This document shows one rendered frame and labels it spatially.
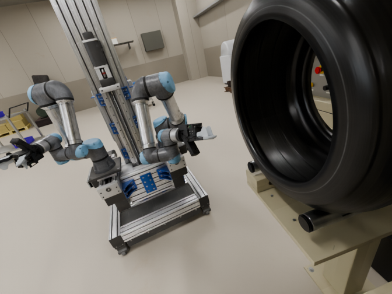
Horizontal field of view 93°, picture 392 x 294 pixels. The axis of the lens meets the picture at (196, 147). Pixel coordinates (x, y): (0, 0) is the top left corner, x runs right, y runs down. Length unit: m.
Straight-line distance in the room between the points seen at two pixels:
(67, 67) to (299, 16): 10.07
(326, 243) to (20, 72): 10.71
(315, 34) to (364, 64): 0.09
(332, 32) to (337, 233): 0.53
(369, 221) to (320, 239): 0.16
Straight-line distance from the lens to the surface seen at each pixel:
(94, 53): 1.43
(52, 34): 10.40
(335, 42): 0.35
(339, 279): 1.42
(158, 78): 1.06
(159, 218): 1.64
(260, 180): 0.75
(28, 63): 10.62
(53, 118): 1.49
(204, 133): 0.82
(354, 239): 0.70
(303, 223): 0.57
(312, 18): 0.38
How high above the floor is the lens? 1.34
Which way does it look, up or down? 27 degrees down
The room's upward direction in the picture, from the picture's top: 14 degrees counter-clockwise
